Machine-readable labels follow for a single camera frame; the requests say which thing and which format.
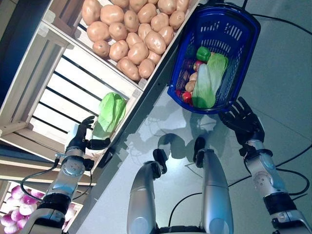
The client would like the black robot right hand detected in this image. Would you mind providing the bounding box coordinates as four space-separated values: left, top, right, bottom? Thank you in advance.
218 97 265 146

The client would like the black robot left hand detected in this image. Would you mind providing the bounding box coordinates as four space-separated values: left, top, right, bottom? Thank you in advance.
65 116 112 153

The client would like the blue plastic shopping basket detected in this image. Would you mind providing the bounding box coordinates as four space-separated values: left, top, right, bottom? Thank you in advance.
167 2 261 115

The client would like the black robot right foot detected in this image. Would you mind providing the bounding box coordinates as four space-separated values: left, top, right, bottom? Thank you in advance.
193 136 207 169

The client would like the black robot foot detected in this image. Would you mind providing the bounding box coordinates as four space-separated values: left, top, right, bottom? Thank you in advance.
153 148 169 175
193 136 207 169

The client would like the silver robot right leg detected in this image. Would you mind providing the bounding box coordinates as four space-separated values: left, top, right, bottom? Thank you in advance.
196 148 234 234

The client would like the black robot left foot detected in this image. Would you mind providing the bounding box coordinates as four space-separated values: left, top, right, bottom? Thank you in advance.
153 148 169 175

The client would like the green bell pepper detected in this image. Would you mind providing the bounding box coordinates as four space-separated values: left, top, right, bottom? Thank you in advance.
196 46 212 62

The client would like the wooden slatted cabbage crate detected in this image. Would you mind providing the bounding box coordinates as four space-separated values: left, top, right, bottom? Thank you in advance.
0 20 144 169

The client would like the wooden potato crate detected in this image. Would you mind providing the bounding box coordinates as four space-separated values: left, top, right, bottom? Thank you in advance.
42 0 200 93

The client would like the vegetable display rack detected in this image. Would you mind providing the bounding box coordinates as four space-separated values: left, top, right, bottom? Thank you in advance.
0 0 203 234

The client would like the black robot waist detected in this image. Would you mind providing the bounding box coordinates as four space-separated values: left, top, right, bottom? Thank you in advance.
156 225 208 234

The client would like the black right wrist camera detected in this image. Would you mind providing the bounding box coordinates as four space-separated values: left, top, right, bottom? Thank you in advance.
238 145 252 158

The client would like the long black floor cable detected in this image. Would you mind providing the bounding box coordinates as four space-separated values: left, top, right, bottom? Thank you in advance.
228 13 312 187

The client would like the thin white floor string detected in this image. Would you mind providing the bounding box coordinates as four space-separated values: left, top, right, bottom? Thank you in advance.
184 163 203 176

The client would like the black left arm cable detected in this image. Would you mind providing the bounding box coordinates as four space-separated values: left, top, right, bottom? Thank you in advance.
20 158 60 195

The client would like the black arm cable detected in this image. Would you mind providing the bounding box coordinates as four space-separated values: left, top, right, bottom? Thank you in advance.
275 167 311 197
20 158 60 195

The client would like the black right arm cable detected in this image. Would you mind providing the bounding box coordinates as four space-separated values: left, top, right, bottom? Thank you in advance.
275 167 311 197

